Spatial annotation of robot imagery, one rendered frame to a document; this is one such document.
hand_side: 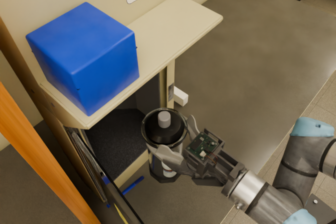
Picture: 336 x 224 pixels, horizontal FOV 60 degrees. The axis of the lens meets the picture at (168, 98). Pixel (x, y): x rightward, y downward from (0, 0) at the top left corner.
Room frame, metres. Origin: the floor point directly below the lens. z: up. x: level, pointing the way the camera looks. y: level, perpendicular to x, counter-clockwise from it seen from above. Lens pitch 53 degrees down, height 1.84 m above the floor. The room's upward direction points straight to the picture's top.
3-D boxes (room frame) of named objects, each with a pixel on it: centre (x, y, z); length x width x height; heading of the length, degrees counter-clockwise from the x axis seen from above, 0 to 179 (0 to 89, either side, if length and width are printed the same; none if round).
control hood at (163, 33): (0.36, 0.05, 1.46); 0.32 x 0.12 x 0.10; 138
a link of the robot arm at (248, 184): (0.21, -0.15, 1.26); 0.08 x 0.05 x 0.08; 138
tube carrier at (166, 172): (0.35, 0.01, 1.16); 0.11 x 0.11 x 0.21
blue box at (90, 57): (0.29, 0.11, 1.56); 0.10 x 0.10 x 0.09; 48
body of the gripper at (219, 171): (0.26, -0.10, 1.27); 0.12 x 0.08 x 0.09; 48
